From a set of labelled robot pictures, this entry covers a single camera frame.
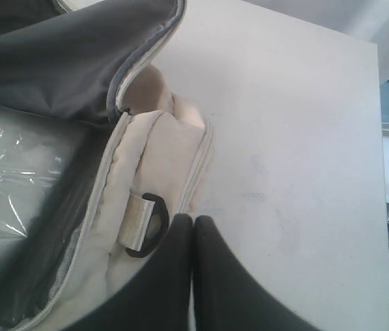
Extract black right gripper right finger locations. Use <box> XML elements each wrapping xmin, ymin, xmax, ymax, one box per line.
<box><xmin>192</xmin><ymin>215</ymin><xmax>294</xmax><ymax>331</ymax></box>

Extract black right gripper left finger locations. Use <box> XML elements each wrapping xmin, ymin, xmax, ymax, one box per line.
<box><xmin>66</xmin><ymin>214</ymin><xmax>193</xmax><ymax>331</ymax></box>

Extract beige duffel bag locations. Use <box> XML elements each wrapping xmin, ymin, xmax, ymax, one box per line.
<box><xmin>0</xmin><ymin>1</ymin><xmax>212</xmax><ymax>330</ymax></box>

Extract white plastic stuffing packet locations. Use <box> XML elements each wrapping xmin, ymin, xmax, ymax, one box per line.
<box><xmin>0</xmin><ymin>106</ymin><xmax>89</xmax><ymax>272</ymax></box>

